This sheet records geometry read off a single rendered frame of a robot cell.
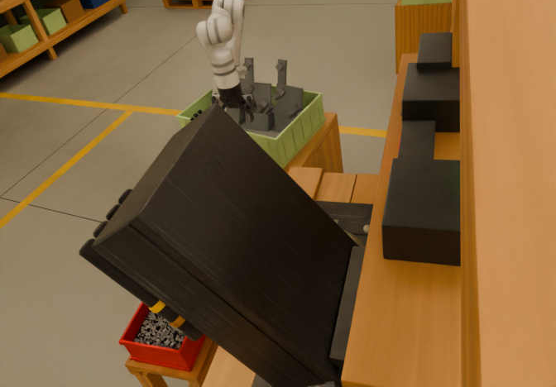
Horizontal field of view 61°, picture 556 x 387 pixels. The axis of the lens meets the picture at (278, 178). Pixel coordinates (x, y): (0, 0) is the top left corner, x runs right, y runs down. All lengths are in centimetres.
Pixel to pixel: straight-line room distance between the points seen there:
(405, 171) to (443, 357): 29
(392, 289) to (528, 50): 42
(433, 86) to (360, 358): 57
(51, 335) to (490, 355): 295
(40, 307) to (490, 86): 309
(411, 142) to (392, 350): 39
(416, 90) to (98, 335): 233
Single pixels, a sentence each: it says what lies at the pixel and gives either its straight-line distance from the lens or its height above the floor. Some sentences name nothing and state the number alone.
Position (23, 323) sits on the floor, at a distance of 325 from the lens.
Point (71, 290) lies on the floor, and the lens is 324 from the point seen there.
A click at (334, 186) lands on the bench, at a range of 190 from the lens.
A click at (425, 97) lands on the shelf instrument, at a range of 97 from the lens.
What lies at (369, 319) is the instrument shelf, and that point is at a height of 154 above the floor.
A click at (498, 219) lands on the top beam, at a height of 194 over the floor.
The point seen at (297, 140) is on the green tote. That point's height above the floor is 85.
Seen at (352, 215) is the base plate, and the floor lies 90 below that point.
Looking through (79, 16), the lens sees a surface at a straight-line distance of 725.
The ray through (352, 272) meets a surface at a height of 124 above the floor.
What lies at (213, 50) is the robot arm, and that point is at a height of 156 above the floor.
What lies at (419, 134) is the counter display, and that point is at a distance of 91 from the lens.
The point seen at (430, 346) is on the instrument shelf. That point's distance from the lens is 67.
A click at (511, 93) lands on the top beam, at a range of 34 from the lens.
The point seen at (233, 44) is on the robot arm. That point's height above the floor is 147.
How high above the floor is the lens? 211
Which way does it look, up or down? 38 degrees down
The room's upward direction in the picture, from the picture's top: 13 degrees counter-clockwise
